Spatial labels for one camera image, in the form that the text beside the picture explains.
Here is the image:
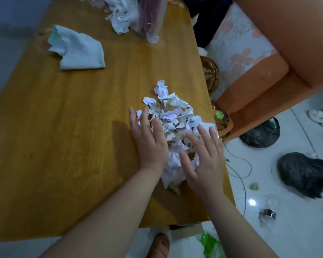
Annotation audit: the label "person's left forearm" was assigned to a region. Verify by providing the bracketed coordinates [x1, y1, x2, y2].
[39, 165, 166, 258]

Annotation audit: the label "white folded cloth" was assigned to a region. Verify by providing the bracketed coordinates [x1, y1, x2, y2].
[48, 25, 106, 70]

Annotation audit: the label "dark navy clothing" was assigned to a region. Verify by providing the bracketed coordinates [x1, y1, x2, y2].
[181, 0, 235, 49]

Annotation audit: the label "clear plastic wrapper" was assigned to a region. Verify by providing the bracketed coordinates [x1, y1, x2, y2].
[257, 195, 281, 229]

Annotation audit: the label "thin grey cable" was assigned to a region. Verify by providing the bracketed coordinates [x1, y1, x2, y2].
[223, 107, 319, 216]

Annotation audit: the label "brown bag with handle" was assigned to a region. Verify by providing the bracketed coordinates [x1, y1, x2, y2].
[211, 101, 234, 143]

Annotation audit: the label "brown cardboard piece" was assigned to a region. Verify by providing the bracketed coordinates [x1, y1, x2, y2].
[170, 223, 204, 241]

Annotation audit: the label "orange sofa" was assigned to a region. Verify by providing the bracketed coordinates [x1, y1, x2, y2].
[214, 0, 323, 143]

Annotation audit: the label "person's right forearm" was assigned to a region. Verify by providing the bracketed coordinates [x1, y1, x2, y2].
[203, 192, 279, 258]

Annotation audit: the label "clear plastic bag maroon contents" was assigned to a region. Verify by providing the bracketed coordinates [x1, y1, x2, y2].
[133, 0, 169, 44]

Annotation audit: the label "green plastic bag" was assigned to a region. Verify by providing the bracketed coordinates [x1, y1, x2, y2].
[196, 233, 227, 258]

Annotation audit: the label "person's right hand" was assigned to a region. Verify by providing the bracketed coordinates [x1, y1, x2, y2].
[179, 125, 228, 201]

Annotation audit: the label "floral pink white cushion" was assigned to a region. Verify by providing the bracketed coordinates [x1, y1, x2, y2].
[205, 3, 278, 101]

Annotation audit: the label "person's left hand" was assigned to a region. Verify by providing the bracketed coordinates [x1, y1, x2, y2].
[128, 106, 169, 173]

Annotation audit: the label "white crumpled cloth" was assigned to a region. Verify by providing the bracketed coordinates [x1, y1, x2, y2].
[104, 0, 140, 35]

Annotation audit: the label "pile of paper scraps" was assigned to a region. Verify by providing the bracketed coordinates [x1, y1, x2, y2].
[136, 80, 219, 195]

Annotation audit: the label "white shoe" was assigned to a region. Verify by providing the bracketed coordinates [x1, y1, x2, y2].
[308, 109, 323, 130]

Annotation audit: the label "black plastic bag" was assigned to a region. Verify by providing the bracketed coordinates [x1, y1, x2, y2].
[240, 117, 281, 149]
[277, 152, 323, 199]

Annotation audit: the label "brown wicker basket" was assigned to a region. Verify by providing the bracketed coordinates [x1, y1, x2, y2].
[200, 55, 221, 95]

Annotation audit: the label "clear crumpled plastic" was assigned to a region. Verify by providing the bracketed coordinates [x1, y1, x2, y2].
[78, 0, 108, 9]

